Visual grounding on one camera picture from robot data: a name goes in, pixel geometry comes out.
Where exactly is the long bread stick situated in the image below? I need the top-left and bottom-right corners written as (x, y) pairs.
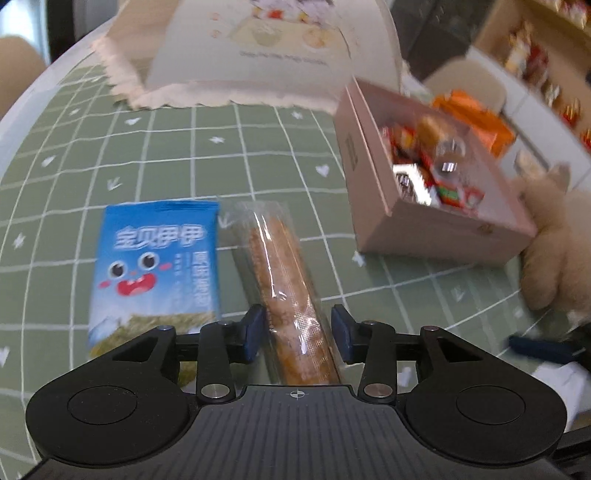
top-left (229, 201), bottom-right (341, 386)

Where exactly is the blue seaweed snack packet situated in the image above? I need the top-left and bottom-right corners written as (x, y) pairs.
top-left (86, 198), bottom-right (223, 393)

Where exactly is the red cracker stick packet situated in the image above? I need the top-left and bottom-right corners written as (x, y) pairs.
top-left (392, 164), bottom-right (436, 207)

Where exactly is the red roast duck snack bag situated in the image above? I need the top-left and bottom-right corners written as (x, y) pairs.
top-left (435, 181), bottom-right (485, 211)

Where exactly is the brown plush dog toy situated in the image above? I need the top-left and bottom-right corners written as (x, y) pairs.
top-left (512, 163), bottom-right (590, 325)

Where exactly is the pink storage box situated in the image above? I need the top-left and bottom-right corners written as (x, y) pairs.
top-left (335, 79), bottom-right (536, 264)

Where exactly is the orange snack bag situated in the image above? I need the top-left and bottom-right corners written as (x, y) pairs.
top-left (431, 90), bottom-right (516, 159)

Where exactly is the green checkered tablecloth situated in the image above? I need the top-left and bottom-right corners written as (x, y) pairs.
top-left (1, 65), bottom-right (566, 479)

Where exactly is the beige mesh food cover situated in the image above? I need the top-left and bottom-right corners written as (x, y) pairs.
top-left (93, 0), bottom-right (404, 113)

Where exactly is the beige chair right side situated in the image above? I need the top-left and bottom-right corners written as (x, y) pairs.
top-left (424, 57), bottom-right (507, 113)

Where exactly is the beige dining chair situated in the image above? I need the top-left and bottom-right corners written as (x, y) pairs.
top-left (0, 35), bottom-right (47, 118)

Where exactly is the wooden wall shelf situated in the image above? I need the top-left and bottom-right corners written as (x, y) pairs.
top-left (473, 1), bottom-right (590, 153)

